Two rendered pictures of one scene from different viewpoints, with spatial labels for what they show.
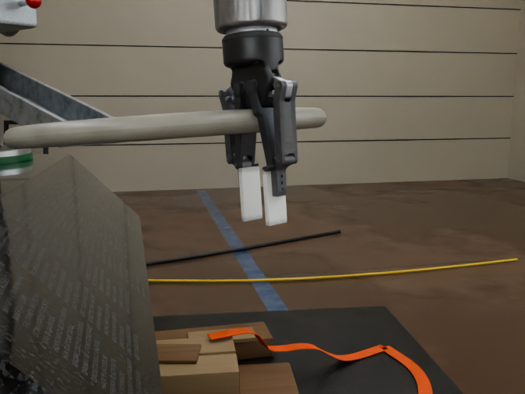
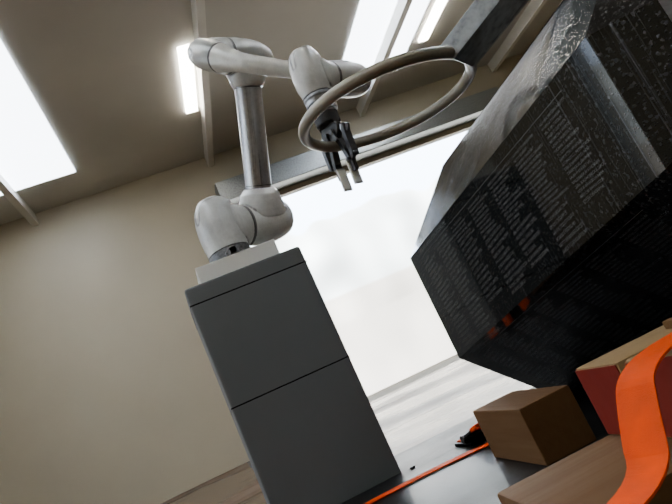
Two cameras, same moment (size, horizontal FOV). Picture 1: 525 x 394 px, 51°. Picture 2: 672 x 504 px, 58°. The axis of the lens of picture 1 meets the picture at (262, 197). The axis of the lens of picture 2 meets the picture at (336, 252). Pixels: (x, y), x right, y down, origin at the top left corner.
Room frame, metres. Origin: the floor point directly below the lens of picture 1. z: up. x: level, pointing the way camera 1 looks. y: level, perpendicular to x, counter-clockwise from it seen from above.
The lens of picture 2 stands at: (2.34, -0.23, 0.32)
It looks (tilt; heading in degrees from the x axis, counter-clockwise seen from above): 12 degrees up; 177
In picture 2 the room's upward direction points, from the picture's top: 25 degrees counter-clockwise
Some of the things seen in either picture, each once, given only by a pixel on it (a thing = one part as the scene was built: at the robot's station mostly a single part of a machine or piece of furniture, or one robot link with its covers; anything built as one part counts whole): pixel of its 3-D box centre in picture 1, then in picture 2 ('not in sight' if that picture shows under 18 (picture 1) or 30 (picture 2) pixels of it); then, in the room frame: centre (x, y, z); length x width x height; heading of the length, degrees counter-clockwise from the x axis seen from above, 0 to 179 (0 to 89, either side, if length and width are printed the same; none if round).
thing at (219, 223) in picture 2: not in sight; (220, 225); (0.21, -0.44, 1.03); 0.18 x 0.16 x 0.22; 131
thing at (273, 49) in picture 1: (254, 71); (330, 127); (0.69, 0.01, 1.00); 0.08 x 0.07 x 0.09; 37
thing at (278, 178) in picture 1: (283, 175); not in sight; (0.65, -0.02, 0.88); 0.03 x 0.01 x 0.05; 37
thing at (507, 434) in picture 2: not in sight; (528, 424); (0.92, 0.09, 0.07); 0.30 x 0.12 x 0.12; 8
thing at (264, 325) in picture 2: not in sight; (286, 387); (0.23, -0.45, 0.40); 0.50 x 0.50 x 0.80; 12
